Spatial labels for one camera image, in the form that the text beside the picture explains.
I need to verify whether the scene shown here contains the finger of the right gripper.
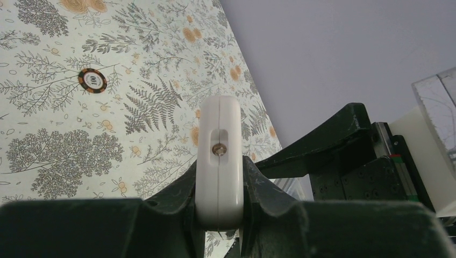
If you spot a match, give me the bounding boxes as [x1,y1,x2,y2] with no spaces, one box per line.
[255,103,371,179]

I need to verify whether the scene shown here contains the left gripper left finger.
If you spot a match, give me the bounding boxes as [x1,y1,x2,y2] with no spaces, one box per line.
[1,164,205,257]

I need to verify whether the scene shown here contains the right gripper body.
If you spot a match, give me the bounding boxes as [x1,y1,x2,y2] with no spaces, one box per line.
[309,122,434,211]

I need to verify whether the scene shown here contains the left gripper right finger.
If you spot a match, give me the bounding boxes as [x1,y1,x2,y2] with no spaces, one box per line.
[240,156,455,257]

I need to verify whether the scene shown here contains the white red remote control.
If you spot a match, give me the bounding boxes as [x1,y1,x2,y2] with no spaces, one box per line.
[195,95,244,232]

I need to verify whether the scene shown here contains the floral table mat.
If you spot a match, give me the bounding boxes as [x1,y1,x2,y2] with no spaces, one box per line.
[0,0,307,258]

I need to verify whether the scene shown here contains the small brown ring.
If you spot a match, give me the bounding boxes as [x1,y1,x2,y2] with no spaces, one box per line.
[77,68,108,95]

